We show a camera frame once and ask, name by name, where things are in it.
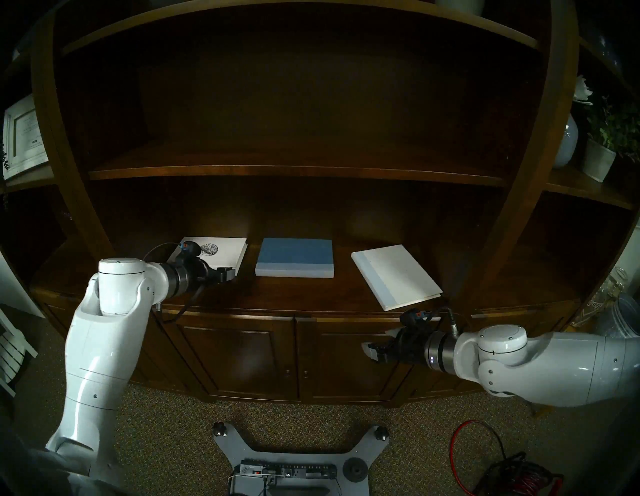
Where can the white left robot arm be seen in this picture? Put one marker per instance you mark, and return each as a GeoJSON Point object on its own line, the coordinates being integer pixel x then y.
{"type": "Point", "coordinates": [105, 340]}

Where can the dark wooden bookshelf cabinet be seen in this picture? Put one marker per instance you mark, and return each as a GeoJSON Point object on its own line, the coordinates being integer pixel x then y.
{"type": "Point", "coordinates": [300, 100]}

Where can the black star knob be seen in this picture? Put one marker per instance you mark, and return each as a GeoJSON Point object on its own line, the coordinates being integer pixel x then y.
{"type": "Point", "coordinates": [219, 429]}
{"type": "Point", "coordinates": [382, 432]}

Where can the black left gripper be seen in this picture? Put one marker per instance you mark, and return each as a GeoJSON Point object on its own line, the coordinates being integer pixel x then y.
{"type": "Point", "coordinates": [201, 275]}

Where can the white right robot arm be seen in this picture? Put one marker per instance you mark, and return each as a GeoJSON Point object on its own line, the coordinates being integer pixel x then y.
{"type": "Point", "coordinates": [550, 367]}

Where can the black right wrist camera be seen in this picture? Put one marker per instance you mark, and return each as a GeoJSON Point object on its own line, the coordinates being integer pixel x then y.
{"type": "Point", "coordinates": [417, 316]}

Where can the green plant in white pot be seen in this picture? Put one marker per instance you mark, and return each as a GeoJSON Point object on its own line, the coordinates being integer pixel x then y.
{"type": "Point", "coordinates": [597, 160]}

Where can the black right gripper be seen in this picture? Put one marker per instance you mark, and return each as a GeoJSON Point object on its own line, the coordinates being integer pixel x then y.
{"type": "Point", "coordinates": [411, 346]}

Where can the white paperback with ink drawing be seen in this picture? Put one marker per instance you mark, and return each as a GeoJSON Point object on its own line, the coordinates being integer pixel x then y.
{"type": "Point", "coordinates": [225, 247]}

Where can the white book pale blue spine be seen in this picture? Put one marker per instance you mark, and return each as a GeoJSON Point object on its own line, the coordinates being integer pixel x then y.
{"type": "Point", "coordinates": [400, 275]}

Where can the blue hardcover book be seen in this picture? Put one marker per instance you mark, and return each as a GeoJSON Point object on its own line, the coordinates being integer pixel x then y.
{"type": "Point", "coordinates": [295, 252]}

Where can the white ceramic vase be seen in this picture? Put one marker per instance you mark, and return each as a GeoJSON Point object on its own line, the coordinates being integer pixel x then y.
{"type": "Point", "coordinates": [567, 145]}

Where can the dark green leaf sprig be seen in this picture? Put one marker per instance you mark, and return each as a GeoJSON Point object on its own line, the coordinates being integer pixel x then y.
{"type": "Point", "coordinates": [4, 160]}

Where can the white artificial flower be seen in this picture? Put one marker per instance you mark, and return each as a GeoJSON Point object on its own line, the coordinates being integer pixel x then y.
{"type": "Point", "coordinates": [581, 90]}

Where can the white framed certificate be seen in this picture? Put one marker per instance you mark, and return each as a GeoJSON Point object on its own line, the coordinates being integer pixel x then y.
{"type": "Point", "coordinates": [25, 135]}

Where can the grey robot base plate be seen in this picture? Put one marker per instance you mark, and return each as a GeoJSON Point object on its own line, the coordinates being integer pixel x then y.
{"type": "Point", "coordinates": [300, 454]}

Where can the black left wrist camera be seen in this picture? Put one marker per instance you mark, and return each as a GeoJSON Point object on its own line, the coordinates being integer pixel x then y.
{"type": "Point", "coordinates": [189, 248]}

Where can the black power strip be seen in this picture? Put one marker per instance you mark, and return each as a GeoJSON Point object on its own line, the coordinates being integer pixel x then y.
{"type": "Point", "coordinates": [300, 470]}

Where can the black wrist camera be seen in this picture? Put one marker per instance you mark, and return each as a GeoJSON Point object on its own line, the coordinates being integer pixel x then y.
{"type": "Point", "coordinates": [417, 316]}
{"type": "Point", "coordinates": [189, 248]}

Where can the clear glass jar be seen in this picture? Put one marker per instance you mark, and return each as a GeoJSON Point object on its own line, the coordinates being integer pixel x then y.
{"type": "Point", "coordinates": [610, 290]}

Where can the white slatted side table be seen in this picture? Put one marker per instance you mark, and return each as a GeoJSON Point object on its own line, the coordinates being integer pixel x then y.
{"type": "Point", "coordinates": [12, 350]}

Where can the black round disc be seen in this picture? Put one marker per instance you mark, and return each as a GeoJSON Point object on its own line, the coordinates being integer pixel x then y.
{"type": "Point", "coordinates": [355, 471]}

